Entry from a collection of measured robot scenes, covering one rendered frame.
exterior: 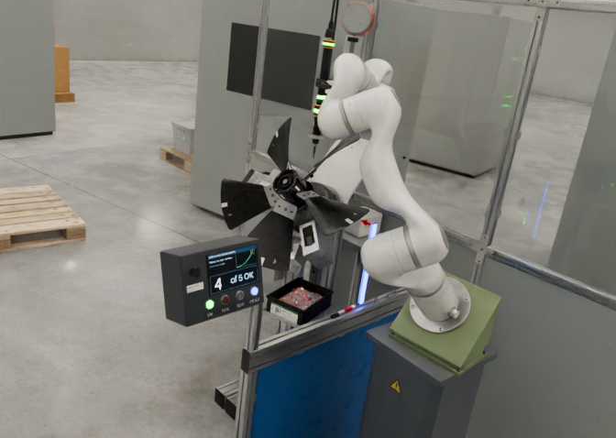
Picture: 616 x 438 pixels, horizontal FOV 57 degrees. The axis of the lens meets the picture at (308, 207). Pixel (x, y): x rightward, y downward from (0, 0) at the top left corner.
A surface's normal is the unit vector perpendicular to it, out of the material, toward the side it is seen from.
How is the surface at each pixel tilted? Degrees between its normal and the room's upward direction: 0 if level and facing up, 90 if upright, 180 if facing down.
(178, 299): 90
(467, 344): 47
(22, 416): 0
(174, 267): 90
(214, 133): 90
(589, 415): 90
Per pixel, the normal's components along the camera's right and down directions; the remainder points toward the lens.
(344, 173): -0.47, -0.50
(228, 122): -0.57, 0.20
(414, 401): -0.77, 0.11
